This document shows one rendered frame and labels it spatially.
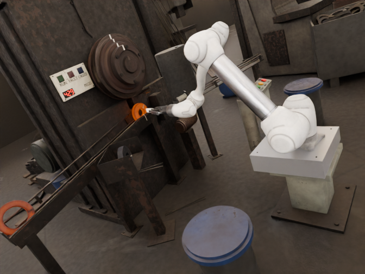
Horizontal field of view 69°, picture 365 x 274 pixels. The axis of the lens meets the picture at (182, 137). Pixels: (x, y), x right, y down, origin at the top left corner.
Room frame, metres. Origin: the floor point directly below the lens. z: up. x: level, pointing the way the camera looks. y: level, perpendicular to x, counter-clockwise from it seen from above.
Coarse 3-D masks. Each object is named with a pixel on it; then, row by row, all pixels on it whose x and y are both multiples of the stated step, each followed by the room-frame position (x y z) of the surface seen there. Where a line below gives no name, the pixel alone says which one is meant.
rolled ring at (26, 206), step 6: (6, 204) 1.32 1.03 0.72; (12, 204) 1.33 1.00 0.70; (18, 204) 1.34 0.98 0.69; (24, 204) 1.35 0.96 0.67; (0, 210) 1.29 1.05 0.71; (6, 210) 1.30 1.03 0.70; (30, 210) 1.34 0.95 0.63; (0, 216) 1.27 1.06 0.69; (30, 216) 1.32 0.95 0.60; (0, 222) 1.26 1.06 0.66; (0, 228) 1.24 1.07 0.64; (6, 228) 1.24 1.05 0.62; (12, 228) 1.26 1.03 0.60
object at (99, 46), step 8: (104, 40) 2.01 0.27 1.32; (128, 40) 2.16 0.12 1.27; (96, 48) 1.94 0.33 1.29; (96, 56) 1.92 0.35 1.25; (96, 64) 1.90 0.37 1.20; (144, 64) 2.21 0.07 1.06; (96, 72) 1.91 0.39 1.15; (96, 80) 1.93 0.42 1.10; (104, 80) 1.90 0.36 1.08; (144, 80) 2.16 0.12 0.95; (104, 88) 1.92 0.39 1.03; (112, 88) 1.93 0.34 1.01; (120, 96) 1.95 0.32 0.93; (128, 96) 2.00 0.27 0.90
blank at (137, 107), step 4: (136, 104) 2.06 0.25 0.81; (140, 104) 2.08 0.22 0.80; (144, 104) 2.11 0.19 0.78; (136, 108) 2.04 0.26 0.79; (140, 108) 2.07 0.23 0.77; (144, 108) 2.10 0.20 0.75; (132, 112) 2.03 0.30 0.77; (136, 112) 2.03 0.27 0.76; (144, 112) 2.09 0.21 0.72; (136, 116) 2.02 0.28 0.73; (140, 116) 2.04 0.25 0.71
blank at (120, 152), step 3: (120, 147) 1.44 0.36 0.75; (123, 147) 1.44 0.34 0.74; (126, 147) 1.48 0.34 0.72; (120, 150) 1.41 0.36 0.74; (123, 150) 1.42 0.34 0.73; (126, 150) 1.46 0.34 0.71; (129, 150) 1.50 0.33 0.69; (117, 153) 1.40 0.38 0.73; (120, 153) 1.39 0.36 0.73; (123, 153) 1.40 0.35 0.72; (126, 153) 1.46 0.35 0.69; (129, 153) 1.48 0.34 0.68; (120, 156) 1.38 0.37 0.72; (123, 156) 1.38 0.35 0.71; (132, 156) 1.50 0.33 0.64; (132, 159) 1.48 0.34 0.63
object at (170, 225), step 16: (112, 144) 1.63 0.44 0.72; (128, 144) 1.62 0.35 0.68; (112, 160) 1.37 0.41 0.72; (128, 160) 1.35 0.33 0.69; (112, 176) 1.37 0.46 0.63; (128, 176) 1.36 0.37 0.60; (144, 192) 1.48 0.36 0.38; (144, 208) 1.49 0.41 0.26; (160, 224) 1.49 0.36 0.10; (160, 240) 1.44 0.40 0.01
